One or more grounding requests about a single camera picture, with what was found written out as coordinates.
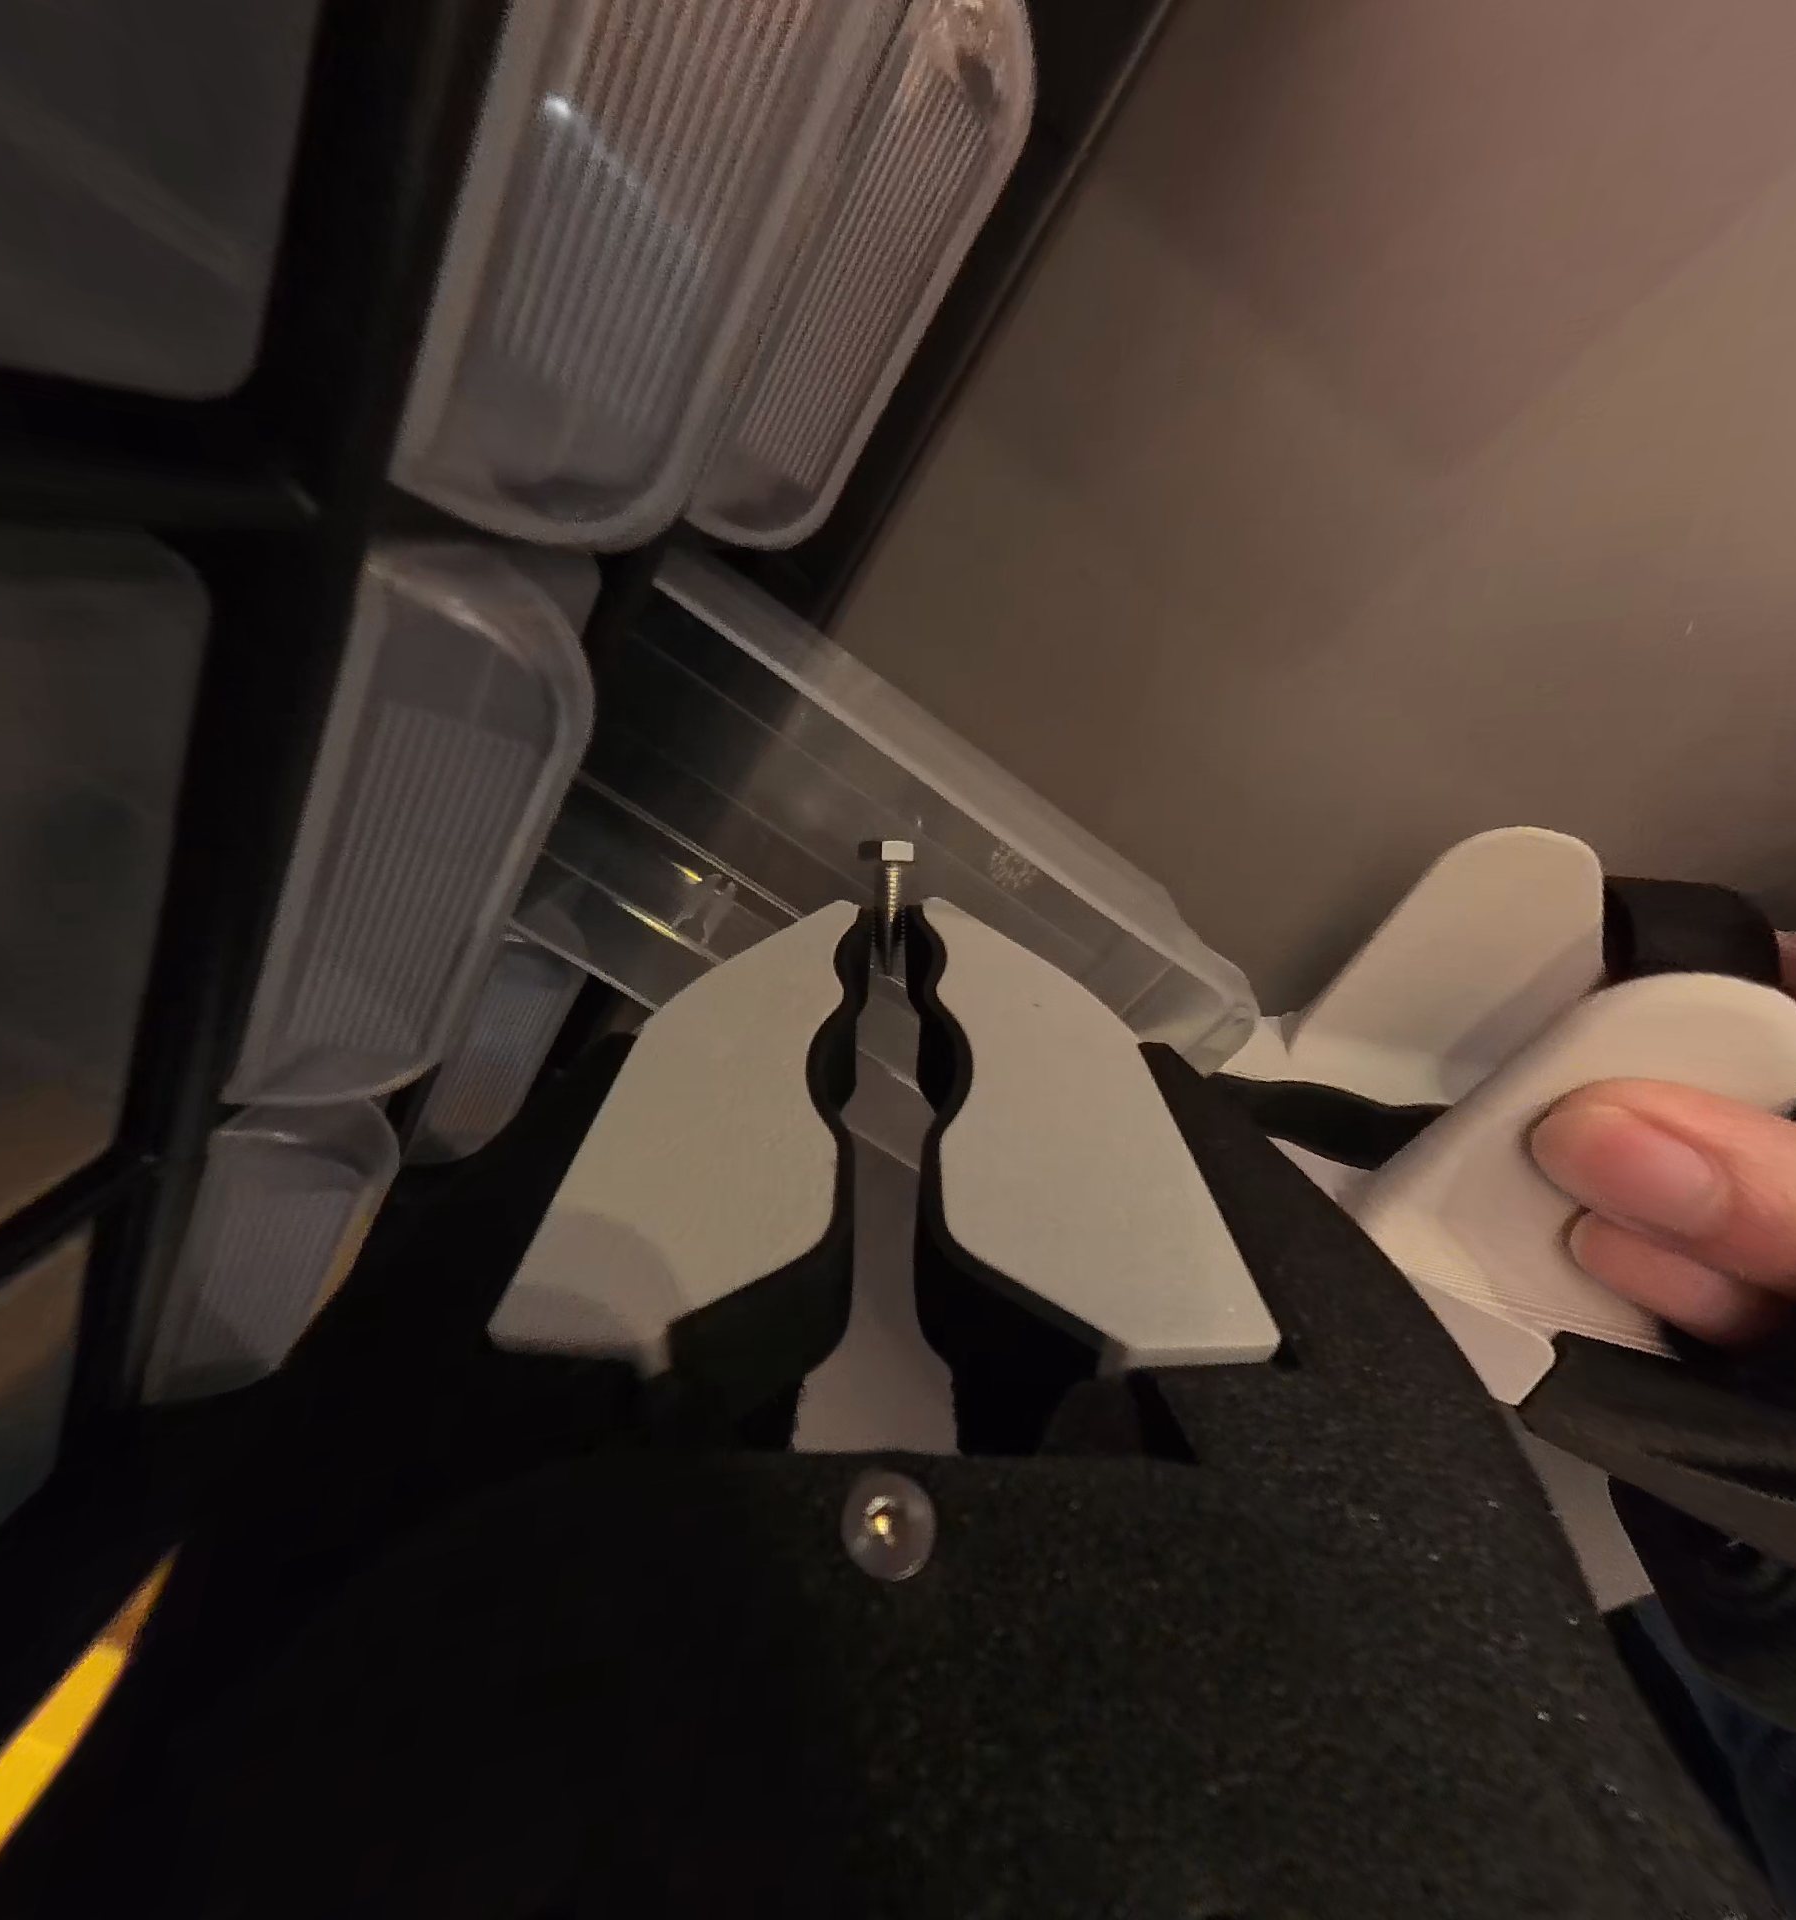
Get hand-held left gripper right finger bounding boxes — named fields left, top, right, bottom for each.
left=914, top=896, right=1285, bottom=1375

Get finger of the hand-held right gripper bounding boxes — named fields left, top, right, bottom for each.
left=1378, top=1173, right=1796, bottom=1607
left=1222, top=828, right=1611, bottom=1119

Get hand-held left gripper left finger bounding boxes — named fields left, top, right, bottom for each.
left=488, top=903, right=861, bottom=1373

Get small metal screw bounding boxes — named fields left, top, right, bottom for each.
left=862, top=841, right=919, bottom=969

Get clear plastic drawer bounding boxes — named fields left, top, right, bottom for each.
left=518, top=551, right=1266, bottom=1058

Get black drawer cabinet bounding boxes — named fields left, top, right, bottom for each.
left=0, top=0, right=1176, bottom=1681

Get person's right hand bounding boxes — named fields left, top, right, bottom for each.
left=1523, top=925, right=1796, bottom=1346

